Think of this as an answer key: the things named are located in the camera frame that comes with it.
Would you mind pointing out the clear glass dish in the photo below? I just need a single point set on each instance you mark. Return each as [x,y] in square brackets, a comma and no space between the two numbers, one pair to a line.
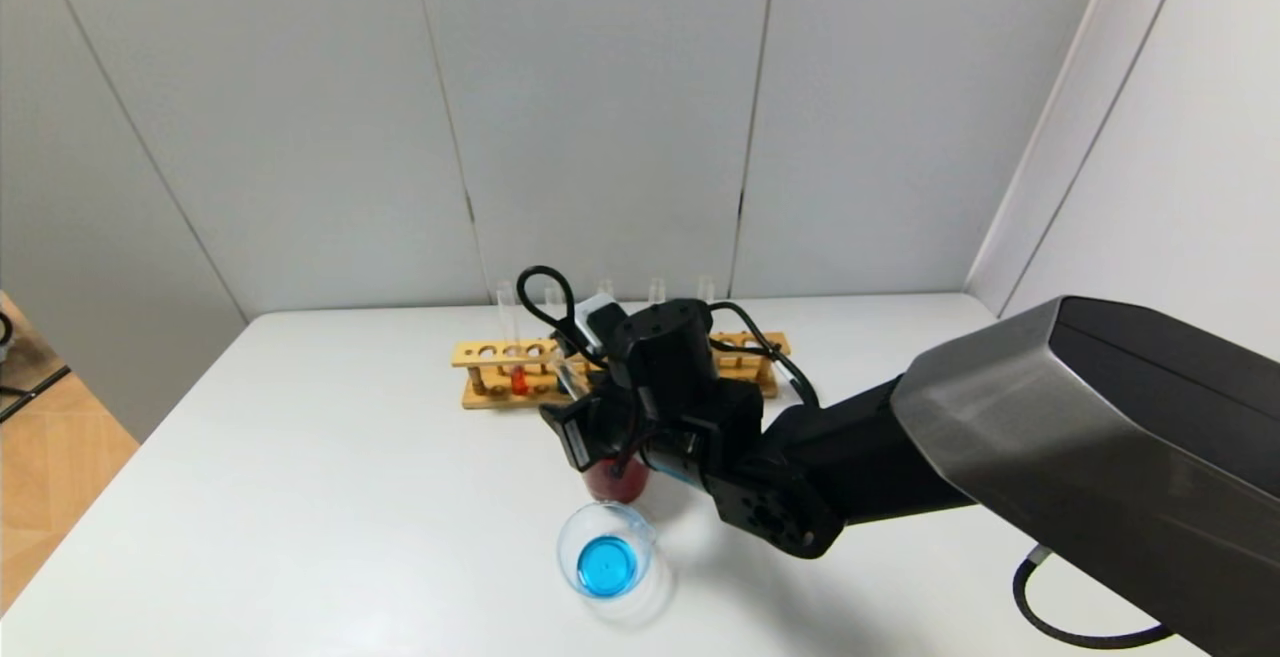
[605,567]

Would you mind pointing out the glass test tube blue pigment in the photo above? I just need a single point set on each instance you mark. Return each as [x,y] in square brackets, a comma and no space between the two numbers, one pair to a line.
[556,309]
[572,377]

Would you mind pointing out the black metal bar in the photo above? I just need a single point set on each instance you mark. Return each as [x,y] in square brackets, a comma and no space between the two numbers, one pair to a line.
[35,392]

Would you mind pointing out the red plastic cup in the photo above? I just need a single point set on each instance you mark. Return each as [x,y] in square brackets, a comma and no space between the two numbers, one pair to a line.
[615,482]

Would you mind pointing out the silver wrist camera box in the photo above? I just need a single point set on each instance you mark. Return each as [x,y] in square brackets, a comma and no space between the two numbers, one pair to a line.
[600,322]

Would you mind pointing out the dark background object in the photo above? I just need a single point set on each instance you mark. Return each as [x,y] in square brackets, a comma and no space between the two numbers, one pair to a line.
[4,337]

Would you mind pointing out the glass test tube red pigment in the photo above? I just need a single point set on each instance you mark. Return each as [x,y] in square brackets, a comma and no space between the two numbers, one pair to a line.
[656,289]
[517,380]

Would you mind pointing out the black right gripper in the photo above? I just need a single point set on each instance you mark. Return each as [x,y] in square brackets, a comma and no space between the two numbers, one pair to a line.
[577,443]

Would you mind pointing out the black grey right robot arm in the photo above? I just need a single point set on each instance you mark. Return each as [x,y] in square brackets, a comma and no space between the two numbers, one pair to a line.
[1050,417]

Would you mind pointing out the glass test tube yellow pigment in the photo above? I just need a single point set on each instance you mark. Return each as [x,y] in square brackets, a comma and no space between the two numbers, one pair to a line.
[606,289]
[704,289]

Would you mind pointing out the wooden test tube rack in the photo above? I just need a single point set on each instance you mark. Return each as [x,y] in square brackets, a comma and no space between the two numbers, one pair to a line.
[490,399]

